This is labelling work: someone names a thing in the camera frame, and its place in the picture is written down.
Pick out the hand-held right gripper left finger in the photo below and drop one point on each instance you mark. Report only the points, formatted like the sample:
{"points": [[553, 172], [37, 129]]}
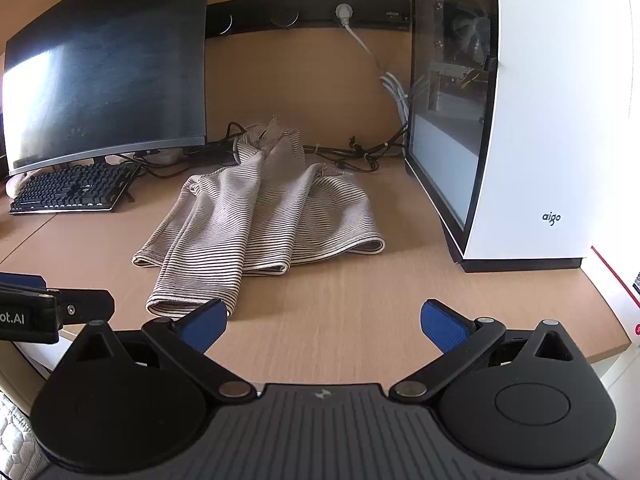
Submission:
{"points": [[204, 329]]}

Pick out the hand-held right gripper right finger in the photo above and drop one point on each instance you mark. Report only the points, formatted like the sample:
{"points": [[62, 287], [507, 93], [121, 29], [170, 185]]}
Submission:
{"points": [[445, 332]]}

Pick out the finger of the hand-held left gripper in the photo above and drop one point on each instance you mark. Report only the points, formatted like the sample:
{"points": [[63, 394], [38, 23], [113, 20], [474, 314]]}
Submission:
{"points": [[90, 302]]}

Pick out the beige striped garment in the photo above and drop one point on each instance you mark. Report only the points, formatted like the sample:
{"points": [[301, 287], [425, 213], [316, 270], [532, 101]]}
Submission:
{"points": [[260, 210]]}

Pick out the black keyboard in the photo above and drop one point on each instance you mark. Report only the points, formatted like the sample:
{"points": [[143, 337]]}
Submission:
{"points": [[75, 191]]}

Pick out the white quilted mattress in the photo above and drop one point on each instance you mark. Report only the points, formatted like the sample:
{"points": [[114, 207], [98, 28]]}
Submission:
{"points": [[17, 440]]}

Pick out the black monitor stand base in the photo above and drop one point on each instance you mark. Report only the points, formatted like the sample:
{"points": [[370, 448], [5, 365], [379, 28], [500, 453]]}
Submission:
{"points": [[212, 154]]}

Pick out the white box with red edge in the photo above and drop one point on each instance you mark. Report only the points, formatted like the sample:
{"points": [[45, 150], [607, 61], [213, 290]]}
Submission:
{"points": [[617, 275]]}

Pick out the white computer case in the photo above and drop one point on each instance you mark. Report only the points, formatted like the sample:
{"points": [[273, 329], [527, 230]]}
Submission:
{"points": [[540, 110]]}

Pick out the black curved monitor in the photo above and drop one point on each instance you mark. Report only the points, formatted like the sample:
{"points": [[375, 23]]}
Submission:
{"points": [[105, 60]]}

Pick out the white power plug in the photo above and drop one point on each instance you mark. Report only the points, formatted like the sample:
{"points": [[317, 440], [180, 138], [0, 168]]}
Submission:
{"points": [[345, 14]]}

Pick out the black wall socket strip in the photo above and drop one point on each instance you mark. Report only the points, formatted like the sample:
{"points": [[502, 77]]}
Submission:
{"points": [[260, 15]]}

